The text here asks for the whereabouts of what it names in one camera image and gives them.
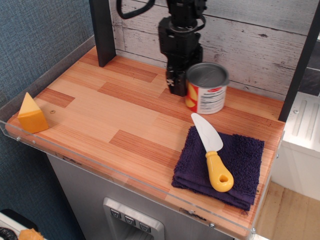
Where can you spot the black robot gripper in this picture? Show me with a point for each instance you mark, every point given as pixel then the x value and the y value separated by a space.
pixel 179 40

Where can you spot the toy tin can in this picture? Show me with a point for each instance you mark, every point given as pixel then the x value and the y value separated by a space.
pixel 206 88

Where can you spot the yellow toy cheese wedge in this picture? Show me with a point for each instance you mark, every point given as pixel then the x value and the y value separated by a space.
pixel 31 117

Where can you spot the white toy sink counter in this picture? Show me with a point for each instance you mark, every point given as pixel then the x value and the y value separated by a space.
pixel 297 163

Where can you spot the silver toy fridge cabinet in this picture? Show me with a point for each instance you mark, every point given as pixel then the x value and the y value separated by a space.
pixel 85 192

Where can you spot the ice dispenser button panel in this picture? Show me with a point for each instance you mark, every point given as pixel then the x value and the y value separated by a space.
pixel 126 223

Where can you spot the clear acrylic table guard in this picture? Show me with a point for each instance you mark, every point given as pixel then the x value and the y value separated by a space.
pixel 120 121

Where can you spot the black orange object corner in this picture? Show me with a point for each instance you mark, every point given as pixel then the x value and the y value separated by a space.
pixel 14 226

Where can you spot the dark vertical post left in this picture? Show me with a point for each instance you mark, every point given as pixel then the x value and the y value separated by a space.
pixel 103 31

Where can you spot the dark vertical post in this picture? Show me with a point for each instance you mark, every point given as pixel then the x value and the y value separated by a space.
pixel 103 31
pixel 301 65

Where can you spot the dark vertical post right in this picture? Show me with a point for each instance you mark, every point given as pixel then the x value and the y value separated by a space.
pixel 301 65

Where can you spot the toy knife yellow handle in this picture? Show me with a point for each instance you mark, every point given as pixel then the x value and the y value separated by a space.
pixel 220 177

